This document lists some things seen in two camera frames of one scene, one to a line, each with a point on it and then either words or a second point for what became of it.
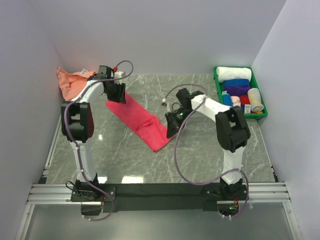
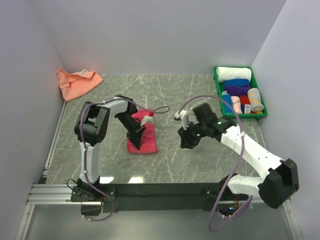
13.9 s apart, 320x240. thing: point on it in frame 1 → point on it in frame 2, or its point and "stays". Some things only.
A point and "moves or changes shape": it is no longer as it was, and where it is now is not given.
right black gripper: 173,126 → 187,141
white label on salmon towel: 84,72 stays
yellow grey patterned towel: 254,94 stays
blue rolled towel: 235,82 stays
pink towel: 149,125 moves or changes shape
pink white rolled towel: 236,101 stays
